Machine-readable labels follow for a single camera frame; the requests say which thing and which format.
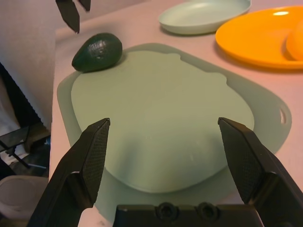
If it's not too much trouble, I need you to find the white scalloped cloth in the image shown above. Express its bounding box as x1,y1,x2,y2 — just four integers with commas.
0,0,56,130

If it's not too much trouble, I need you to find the pale green round plate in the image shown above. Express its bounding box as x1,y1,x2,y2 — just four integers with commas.
158,0,251,35

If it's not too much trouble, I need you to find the green cutting board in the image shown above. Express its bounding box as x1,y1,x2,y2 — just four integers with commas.
56,43,292,224

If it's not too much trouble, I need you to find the grey right robot leg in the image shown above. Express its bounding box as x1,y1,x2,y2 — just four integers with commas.
0,175,49,219

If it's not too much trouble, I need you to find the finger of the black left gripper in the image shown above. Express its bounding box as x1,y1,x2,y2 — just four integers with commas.
78,0,91,12
55,0,80,34

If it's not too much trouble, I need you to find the tablet on tripod stand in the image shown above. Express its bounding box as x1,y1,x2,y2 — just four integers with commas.
0,125,47,170

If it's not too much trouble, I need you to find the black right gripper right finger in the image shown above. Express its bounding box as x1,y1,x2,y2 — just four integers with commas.
217,117,303,227

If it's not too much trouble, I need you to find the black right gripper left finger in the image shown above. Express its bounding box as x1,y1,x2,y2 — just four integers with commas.
28,117,111,227

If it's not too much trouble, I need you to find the dark green avocado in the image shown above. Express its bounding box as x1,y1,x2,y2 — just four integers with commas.
71,32,123,73

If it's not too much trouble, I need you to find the yellow round plate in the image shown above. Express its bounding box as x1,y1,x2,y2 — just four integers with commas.
214,6,303,70

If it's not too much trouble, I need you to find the yellow banana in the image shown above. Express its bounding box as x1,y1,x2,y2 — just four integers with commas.
285,20,303,61

